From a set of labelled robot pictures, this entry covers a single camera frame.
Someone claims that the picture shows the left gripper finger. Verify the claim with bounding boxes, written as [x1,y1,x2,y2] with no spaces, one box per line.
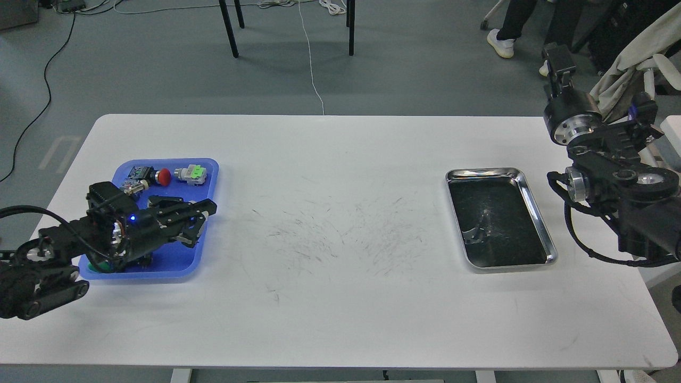
[147,196,218,227]
[173,215,209,249]

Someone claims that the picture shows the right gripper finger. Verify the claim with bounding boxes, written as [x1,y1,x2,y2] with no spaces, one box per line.
[542,42,576,99]

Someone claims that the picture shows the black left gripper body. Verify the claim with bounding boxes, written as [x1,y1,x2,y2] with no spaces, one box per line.
[87,182,179,267]

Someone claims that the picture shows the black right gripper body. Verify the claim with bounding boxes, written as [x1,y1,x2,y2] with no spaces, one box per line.
[543,89,603,146]

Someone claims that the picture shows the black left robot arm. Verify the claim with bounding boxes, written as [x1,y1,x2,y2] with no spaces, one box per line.
[2,181,217,320]

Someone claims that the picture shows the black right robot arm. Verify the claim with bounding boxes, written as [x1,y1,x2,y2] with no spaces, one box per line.
[542,43,680,268]

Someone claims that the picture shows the white sneaker right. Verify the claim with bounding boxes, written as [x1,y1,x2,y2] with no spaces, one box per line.
[538,61,549,77]

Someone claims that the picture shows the white sneaker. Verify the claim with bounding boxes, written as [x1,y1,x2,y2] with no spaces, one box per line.
[486,29,516,59]
[538,61,549,77]

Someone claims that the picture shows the blue plastic tray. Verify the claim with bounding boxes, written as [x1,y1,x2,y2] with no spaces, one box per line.
[78,158,219,283]

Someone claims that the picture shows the beige cloth on chair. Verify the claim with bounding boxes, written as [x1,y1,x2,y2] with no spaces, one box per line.
[589,3,680,121]

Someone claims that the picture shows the white sneaker left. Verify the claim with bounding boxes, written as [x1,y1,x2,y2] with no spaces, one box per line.
[486,29,516,59]

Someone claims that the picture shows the white office chair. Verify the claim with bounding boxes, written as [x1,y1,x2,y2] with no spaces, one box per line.
[606,54,680,173]

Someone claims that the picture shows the steel metal tray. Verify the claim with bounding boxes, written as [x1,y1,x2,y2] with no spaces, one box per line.
[445,167,559,272]

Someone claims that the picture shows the black table leg left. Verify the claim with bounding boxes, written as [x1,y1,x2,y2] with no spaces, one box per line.
[218,0,245,59]

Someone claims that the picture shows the black table leg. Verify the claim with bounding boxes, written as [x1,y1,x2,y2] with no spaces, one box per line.
[345,0,356,56]
[218,0,245,59]

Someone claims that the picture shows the black table leg right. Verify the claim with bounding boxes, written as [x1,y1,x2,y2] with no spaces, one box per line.
[345,0,356,56]

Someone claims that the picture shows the red push button switch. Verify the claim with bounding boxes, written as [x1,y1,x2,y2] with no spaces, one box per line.
[126,165,172,187]

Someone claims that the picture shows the green push button switch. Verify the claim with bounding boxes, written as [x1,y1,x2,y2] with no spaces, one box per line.
[87,254,153,273]

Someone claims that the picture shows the grey green switch module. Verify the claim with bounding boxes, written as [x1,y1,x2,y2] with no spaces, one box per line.
[173,164,207,186]

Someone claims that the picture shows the yellow push button switch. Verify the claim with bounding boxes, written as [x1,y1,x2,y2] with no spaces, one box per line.
[119,179,149,201]

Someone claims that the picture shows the white floor cable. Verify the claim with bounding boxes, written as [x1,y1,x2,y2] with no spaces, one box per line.
[258,0,347,115]

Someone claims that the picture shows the black floor cable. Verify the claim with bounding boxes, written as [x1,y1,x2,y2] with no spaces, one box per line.
[0,0,115,183]

